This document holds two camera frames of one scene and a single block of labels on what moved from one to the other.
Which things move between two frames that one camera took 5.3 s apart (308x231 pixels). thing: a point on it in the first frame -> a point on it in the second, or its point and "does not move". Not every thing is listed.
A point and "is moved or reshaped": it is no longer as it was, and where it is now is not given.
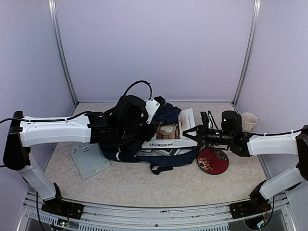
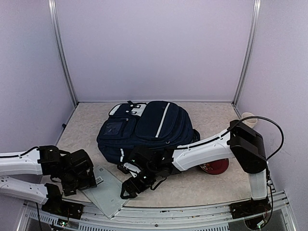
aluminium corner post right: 257,8 does not move
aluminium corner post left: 58,41 does not move
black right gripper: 202,134 -> 126,186
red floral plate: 212,161 does not move
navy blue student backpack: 126,152 is moved or reshaped
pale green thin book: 89,159 -> 106,196
